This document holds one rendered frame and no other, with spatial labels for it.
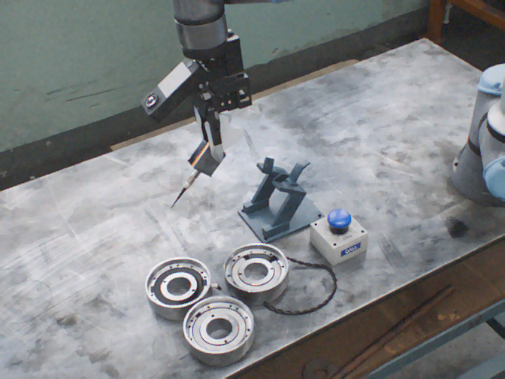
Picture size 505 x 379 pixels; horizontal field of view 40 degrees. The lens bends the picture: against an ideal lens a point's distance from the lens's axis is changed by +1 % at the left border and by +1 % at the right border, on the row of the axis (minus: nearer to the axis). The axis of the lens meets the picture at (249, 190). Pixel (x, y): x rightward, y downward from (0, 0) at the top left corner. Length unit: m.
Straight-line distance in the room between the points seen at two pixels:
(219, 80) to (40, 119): 1.70
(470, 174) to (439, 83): 0.37
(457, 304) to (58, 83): 1.73
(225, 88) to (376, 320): 0.60
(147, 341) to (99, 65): 1.74
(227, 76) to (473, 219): 0.51
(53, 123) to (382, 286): 1.84
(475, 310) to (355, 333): 0.25
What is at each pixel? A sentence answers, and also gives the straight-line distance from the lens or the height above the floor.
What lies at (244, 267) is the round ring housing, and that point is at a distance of 1.12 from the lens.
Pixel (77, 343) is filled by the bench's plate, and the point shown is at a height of 0.80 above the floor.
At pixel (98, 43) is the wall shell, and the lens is 2.65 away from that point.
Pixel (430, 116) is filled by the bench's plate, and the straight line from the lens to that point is 1.51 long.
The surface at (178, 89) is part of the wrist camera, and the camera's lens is 1.05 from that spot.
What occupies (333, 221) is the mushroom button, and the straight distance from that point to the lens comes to 1.13.
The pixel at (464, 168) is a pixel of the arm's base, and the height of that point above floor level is 0.85.
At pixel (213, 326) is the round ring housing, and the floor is 0.81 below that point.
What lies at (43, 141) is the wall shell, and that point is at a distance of 2.77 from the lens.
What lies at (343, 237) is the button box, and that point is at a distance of 1.14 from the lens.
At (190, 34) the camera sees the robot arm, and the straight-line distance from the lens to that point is 1.01.
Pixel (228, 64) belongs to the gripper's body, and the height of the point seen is 1.11.
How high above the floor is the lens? 1.65
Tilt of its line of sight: 41 degrees down
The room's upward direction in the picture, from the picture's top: 4 degrees counter-clockwise
